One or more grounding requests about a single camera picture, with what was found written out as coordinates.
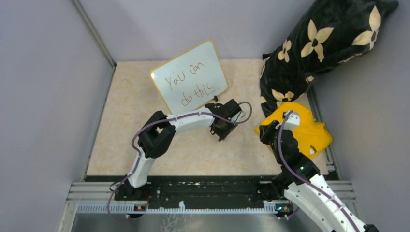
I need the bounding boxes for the yellow framed whiteboard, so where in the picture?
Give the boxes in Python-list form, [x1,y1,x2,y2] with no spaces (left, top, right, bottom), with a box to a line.
[149,40,229,114]

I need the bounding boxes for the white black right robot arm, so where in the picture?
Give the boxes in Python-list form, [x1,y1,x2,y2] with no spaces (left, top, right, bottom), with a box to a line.
[258,120,379,232]

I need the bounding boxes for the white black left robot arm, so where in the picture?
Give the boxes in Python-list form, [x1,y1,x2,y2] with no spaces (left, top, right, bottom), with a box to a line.
[116,99,246,200]

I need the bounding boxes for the yellow cloth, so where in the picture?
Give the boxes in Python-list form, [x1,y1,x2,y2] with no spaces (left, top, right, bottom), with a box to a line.
[260,102,333,159]

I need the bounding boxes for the black floral pillow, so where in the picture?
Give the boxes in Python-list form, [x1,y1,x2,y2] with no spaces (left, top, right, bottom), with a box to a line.
[259,0,399,116]

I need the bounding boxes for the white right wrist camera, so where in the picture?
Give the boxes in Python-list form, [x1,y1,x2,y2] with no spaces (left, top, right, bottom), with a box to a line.
[282,111,301,130]

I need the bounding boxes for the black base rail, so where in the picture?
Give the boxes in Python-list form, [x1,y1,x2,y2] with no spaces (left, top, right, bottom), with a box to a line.
[84,174,305,210]

